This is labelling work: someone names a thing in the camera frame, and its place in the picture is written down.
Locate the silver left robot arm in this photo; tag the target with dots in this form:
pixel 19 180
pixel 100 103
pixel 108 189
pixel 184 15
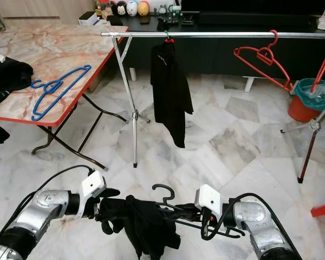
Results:
pixel 46 203

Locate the blue plastic hanger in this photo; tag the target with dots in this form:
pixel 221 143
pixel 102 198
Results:
pixel 51 86

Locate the green-hooked red hanger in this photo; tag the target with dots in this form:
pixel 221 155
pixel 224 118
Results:
pixel 168 40

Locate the red plastic hanger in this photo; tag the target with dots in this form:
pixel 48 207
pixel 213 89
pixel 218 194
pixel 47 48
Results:
pixel 322 70
pixel 271 47

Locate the orange bin green liner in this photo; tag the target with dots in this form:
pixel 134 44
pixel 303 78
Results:
pixel 300 111

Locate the crumpled black garment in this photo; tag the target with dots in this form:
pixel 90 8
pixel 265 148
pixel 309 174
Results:
pixel 8 81

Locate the black TV console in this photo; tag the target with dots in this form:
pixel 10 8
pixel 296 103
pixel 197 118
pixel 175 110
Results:
pixel 216 57

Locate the white rectangular box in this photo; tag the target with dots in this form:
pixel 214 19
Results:
pixel 86 20

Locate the silver metal clothes rack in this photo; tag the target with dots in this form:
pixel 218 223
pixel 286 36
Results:
pixel 216 34

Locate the black Mickey plush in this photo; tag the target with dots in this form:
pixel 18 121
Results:
pixel 121 9

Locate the white round plush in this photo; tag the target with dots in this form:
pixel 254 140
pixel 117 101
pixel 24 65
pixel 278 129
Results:
pixel 131 9

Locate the glass jar red lid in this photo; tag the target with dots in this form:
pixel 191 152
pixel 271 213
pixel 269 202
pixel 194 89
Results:
pixel 104 8

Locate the yellow round plush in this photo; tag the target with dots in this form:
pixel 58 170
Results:
pixel 143 9

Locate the green circuit board device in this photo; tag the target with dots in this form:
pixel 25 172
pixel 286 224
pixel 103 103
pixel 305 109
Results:
pixel 173 16

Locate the beige wooden cabinet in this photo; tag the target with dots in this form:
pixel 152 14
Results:
pixel 38 10

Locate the black soundbar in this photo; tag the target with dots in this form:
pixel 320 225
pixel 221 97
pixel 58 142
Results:
pixel 257 19

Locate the black flat-screen television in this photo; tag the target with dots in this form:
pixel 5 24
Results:
pixel 254 5

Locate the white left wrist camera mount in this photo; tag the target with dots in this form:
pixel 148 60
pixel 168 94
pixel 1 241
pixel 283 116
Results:
pixel 93 185

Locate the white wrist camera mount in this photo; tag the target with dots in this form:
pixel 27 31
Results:
pixel 93 185
pixel 208 199

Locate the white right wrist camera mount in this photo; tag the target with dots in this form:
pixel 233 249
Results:
pixel 208 199

